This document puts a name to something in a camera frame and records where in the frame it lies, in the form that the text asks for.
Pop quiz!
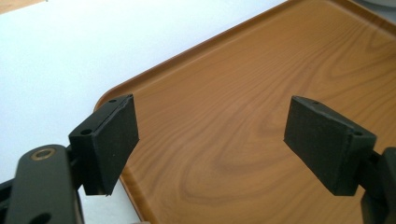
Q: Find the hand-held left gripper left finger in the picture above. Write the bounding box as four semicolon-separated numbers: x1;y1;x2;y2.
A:
68;93;140;196

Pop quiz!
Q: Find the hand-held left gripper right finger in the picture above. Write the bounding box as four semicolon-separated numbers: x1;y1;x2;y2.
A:
283;95;377;196

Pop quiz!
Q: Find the wood-grain brown tray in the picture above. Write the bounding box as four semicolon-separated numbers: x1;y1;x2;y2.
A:
92;0;396;224

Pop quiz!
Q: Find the white plate with dark rim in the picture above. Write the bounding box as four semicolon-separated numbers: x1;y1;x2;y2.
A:
354;0;396;15

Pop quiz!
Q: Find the wooden desk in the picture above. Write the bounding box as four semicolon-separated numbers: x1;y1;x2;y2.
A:
0;0;45;14

